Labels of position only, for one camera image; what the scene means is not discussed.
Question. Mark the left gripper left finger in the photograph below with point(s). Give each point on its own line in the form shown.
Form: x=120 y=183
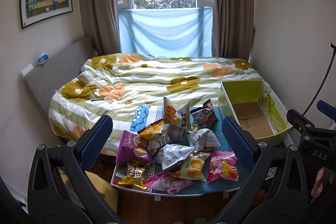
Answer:
x=59 y=189

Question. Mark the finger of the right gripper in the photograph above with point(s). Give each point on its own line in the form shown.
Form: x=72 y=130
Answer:
x=301 y=124
x=326 y=109

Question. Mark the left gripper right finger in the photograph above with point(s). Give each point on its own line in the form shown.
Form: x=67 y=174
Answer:
x=287 y=199

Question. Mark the pink candy bag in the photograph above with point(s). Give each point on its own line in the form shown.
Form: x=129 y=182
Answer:
x=223 y=165
x=165 y=182

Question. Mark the dark maroon snack bag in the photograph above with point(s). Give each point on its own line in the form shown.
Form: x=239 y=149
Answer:
x=204 y=116

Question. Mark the orange white cake bag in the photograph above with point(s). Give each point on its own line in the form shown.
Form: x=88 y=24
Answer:
x=191 y=168

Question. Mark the gold Pillows chocolate bag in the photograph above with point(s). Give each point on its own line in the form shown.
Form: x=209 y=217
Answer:
x=135 y=175

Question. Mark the translucent white packet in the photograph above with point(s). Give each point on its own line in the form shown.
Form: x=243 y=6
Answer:
x=175 y=133

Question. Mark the white cheese fries bag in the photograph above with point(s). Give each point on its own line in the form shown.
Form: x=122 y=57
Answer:
x=177 y=115

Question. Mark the grey newsprint snack bag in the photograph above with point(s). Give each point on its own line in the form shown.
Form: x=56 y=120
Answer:
x=171 y=155

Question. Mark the purple snack bag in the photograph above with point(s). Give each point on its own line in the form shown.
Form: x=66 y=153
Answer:
x=132 y=147

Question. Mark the yellow potato chip bag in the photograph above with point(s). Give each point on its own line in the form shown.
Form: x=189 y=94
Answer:
x=156 y=136

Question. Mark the person's right hand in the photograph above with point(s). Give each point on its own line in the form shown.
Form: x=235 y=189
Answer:
x=318 y=186

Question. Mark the green cardboard box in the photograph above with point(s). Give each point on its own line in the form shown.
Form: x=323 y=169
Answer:
x=256 y=108

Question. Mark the teal patterned table cloth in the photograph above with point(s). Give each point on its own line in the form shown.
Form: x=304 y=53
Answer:
x=200 y=187

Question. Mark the right brown curtain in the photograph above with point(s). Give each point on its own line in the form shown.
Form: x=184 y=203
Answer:
x=233 y=28

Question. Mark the grey headboard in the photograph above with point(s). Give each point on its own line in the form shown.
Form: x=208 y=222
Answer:
x=43 y=81

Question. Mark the floral striped duvet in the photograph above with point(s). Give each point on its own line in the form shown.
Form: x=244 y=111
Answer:
x=116 y=84

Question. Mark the light blue window cloth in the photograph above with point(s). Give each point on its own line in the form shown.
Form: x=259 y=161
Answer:
x=166 y=32

